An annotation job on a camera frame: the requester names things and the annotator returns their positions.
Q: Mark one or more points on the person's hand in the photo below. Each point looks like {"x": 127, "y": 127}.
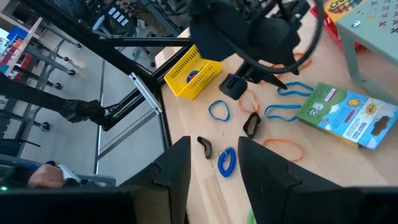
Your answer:
{"x": 46, "y": 177}

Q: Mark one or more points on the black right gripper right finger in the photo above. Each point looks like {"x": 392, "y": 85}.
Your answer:
{"x": 295, "y": 199}

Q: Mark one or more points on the silver metal bracket strip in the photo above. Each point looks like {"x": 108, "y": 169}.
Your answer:
{"x": 146, "y": 93}

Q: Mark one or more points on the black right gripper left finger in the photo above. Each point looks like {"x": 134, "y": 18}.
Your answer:
{"x": 155, "y": 199}

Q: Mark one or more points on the black panel white labels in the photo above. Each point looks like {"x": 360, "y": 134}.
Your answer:
{"x": 118, "y": 15}

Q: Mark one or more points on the yellow crayon box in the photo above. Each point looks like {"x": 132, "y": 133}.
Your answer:
{"x": 345, "y": 115}
{"x": 339, "y": 5}

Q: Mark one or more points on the red plastic basket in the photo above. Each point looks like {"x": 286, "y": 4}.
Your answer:
{"x": 329, "y": 28}

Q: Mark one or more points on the blue plastic bin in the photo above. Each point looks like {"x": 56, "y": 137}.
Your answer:
{"x": 17, "y": 32}

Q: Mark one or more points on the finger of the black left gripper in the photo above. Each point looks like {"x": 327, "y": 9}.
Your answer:
{"x": 272, "y": 80}
{"x": 233, "y": 87}

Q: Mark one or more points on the green perforated metal shelf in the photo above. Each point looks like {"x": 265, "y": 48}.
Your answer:
{"x": 373, "y": 28}

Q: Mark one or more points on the wooden table with casters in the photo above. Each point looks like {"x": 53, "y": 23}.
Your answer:
{"x": 25, "y": 46}

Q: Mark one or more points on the yellow plastic basket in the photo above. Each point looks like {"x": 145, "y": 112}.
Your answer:
{"x": 205, "y": 77}

